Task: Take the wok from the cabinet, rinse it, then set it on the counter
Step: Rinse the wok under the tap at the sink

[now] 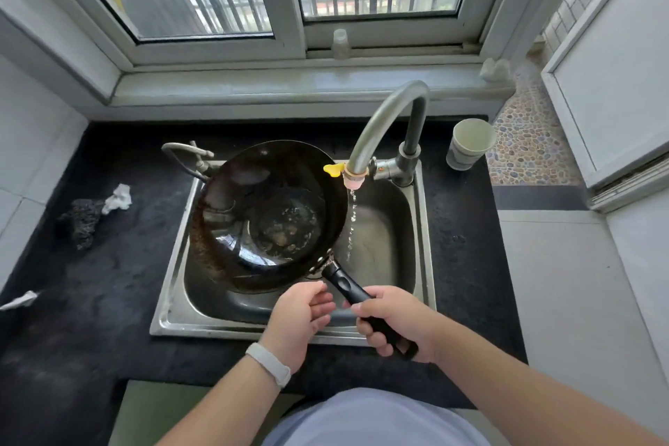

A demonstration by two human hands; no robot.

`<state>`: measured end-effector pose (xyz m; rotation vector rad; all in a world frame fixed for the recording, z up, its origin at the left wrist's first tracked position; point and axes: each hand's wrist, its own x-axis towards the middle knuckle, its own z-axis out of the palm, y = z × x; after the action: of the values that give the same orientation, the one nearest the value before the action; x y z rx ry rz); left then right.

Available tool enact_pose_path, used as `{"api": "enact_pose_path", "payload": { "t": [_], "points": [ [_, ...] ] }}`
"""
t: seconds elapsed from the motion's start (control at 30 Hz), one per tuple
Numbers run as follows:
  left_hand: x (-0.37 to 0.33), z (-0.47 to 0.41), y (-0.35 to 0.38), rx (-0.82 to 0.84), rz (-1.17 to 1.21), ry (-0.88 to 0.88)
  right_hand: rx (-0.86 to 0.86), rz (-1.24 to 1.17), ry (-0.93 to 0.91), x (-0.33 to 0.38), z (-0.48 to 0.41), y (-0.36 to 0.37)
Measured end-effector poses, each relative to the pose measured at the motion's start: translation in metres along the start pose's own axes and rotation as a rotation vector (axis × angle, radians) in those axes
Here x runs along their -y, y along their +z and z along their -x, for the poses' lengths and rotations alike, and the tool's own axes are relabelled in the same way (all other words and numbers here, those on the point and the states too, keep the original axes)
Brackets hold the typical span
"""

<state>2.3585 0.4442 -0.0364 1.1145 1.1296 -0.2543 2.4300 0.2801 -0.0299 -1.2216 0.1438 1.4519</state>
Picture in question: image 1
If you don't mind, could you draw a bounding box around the white window frame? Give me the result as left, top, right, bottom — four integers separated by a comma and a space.
0, 0, 597, 122

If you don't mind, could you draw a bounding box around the black wok with handle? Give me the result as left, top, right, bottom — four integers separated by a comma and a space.
189, 140, 419, 362

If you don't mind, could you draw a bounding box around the person's left forearm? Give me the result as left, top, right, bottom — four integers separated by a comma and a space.
157, 354, 285, 446

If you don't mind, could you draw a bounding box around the stack of white paper cups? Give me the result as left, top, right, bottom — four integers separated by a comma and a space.
446, 118, 496, 172

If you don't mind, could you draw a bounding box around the white panel door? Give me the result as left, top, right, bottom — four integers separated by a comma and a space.
541, 0, 669, 214

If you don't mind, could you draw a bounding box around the small clear plastic bottle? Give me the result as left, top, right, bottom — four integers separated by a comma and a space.
331, 29, 350, 61

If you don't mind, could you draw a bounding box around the person's light blue shirt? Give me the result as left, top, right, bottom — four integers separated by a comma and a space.
261, 387, 492, 446

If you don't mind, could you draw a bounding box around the stainless steel sink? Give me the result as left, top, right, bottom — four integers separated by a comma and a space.
150, 158, 437, 347

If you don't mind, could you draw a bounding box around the crumpled white tissue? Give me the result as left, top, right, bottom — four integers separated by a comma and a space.
101, 183, 133, 215

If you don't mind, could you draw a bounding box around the green cabinet front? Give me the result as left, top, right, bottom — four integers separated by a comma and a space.
107, 380, 306, 446

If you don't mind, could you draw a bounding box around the flat white tissue scrap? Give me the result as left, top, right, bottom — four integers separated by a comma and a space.
0, 290, 40, 312

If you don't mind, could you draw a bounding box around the grey curved faucet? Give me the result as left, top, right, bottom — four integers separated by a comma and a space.
345, 80, 430, 188

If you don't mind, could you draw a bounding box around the small metal tap with hose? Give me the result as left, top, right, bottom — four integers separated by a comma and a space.
161, 141, 216, 183

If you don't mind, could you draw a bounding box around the white plastic object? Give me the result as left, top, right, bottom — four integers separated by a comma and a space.
479, 58, 513, 84

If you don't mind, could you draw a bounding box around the person's right hand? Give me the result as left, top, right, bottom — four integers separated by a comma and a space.
351, 286, 445, 364

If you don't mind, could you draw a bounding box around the white wristband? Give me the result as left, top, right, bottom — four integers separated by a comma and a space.
246, 342, 292, 389

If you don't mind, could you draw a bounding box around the black scouring pad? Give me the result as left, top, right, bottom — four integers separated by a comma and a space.
57, 198, 105, 251

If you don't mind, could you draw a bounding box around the person's right forearm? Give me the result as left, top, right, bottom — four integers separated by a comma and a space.
431, 312, 669, 446

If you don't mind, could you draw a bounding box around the person's left hand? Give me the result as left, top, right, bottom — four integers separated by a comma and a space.
260, 281, 336, 373

